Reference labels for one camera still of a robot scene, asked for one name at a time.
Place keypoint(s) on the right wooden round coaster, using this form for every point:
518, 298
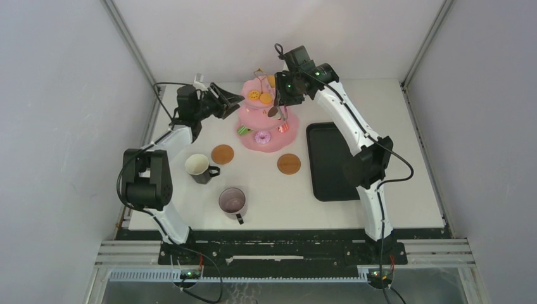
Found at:
289, 164

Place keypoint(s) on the chocolate round cookie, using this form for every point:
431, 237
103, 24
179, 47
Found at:
274, 113

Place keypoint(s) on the red striped candy treat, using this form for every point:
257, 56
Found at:
283, 128

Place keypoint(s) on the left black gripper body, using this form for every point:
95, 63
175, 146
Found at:
208, 107

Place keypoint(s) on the left wooden round coaster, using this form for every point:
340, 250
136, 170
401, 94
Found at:
222, 154

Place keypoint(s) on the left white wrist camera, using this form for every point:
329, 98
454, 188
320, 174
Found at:
198, 82

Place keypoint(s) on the pink frosted sprinkle donut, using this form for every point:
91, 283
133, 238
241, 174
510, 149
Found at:
262, 137

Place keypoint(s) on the yellow round biscuit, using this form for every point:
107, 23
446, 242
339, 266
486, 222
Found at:
271, 81
254, 95

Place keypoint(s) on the green striped cake slice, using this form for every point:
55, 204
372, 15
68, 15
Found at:
242, 130

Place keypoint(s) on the purple mug with black handle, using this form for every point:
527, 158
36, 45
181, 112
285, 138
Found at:
232, 201

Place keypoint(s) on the black mug with white inside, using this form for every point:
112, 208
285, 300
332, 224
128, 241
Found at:
199, 168

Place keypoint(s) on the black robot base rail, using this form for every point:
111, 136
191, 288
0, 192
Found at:
285, 254

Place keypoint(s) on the pink-tipped metal tongs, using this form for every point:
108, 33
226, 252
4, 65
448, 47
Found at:
281, 113

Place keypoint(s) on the black serving tray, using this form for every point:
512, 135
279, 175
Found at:
328, 152

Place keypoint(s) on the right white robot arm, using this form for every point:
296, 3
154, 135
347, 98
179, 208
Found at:
366, 169

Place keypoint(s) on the pink three-tier cake stand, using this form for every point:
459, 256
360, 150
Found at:
253, 115

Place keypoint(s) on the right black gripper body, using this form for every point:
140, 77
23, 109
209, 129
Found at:
287, 90

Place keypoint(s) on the wooden round coaster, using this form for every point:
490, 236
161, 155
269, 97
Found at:
222, 154
289, 164

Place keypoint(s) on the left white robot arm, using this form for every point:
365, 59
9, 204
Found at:
144, 182

